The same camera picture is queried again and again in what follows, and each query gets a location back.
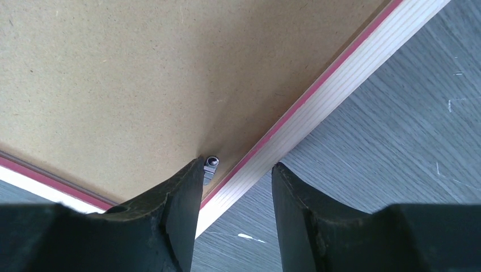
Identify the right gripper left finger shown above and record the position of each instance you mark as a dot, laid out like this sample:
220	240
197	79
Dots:
154	231

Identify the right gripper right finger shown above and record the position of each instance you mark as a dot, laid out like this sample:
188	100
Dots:
319	233

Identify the metal turn clip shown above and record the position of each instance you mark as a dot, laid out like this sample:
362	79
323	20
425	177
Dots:
210	166

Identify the brown cardboard backing board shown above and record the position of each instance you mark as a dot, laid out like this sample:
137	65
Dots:
150	82

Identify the pink wooden picture frame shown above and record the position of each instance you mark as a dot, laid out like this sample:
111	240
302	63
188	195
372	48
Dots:
338	86

